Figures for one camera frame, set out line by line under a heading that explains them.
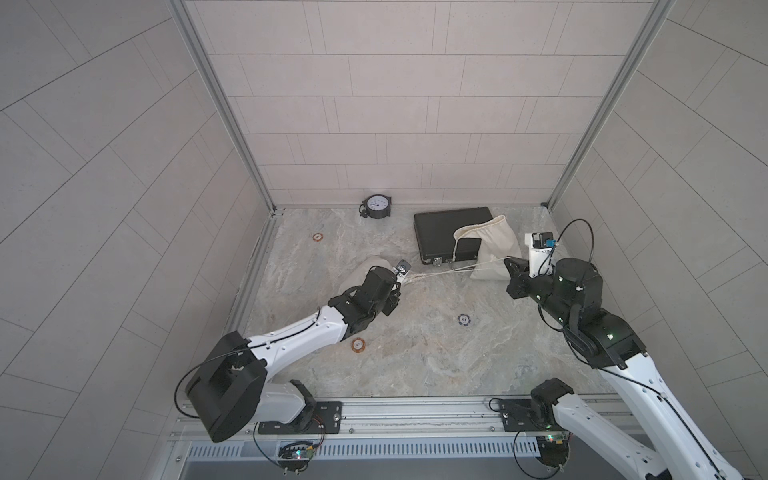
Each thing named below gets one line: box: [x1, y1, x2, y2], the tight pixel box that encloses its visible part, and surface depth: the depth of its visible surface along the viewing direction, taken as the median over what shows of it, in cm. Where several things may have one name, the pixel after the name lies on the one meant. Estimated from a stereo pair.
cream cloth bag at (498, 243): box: [453, 214, 522, 280], surface depth 84 cm
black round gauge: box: [358, 194, 392, 219], surface depth 118 cm
